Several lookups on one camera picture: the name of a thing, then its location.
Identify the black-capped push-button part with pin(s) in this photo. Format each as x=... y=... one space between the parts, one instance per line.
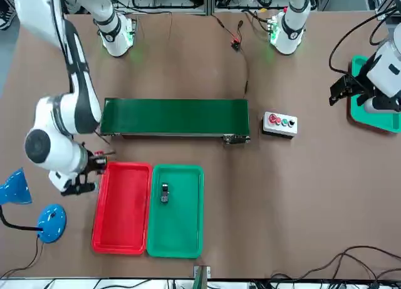
x=165 y=193

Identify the metal camera bracket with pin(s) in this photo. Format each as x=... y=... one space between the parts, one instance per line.
x=202 y=276

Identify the red-capped push-button part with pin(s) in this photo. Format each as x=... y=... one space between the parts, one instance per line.
x=99 y=152

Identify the aluminium frame post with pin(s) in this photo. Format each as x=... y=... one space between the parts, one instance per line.
x=209 y=0

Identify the green plastic tray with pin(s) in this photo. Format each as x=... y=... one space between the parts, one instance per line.
x=181 y=226
x=385 y=121

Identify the black white shoe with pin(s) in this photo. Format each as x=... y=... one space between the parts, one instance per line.
x=6 y=21

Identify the grey push-button control box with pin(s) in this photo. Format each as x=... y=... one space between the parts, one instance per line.
x=280 y=126

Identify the blue desk lamp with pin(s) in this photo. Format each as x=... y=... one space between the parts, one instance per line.
x=51 y=223

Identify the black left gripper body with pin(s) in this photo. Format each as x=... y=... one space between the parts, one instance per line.
x=363 y=86

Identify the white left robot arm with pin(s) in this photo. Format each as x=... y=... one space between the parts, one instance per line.
x=293 y=29

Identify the red plastic tray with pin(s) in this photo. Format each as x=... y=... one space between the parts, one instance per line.
x=122 y=207

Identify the green conveyor belt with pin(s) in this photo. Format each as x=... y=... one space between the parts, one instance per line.
x=175 y=116

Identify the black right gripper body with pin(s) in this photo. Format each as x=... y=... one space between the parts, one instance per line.
x=95 y=170

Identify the small black connector module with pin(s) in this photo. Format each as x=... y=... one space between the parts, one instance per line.
x=235 y=45

